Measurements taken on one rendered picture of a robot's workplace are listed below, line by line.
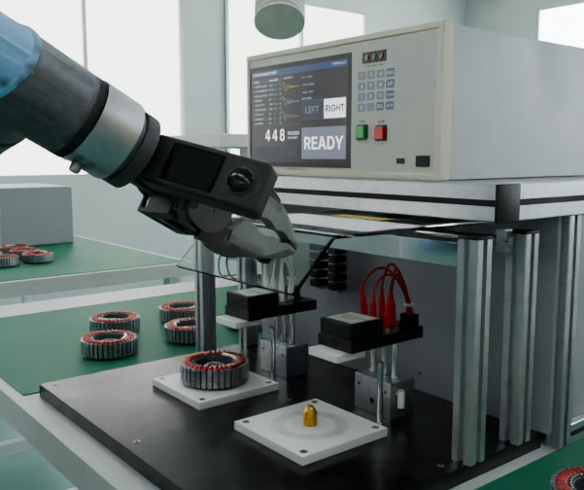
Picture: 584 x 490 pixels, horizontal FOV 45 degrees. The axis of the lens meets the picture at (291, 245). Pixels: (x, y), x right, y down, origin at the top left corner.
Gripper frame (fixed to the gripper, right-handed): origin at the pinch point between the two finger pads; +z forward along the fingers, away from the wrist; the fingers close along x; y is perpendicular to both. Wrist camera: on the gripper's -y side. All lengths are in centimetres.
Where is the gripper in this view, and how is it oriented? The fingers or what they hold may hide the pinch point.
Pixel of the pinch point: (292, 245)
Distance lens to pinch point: 71.9
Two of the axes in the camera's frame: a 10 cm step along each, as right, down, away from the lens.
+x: -3.8, 9.0, -2.2
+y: -6.3, -0.8, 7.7
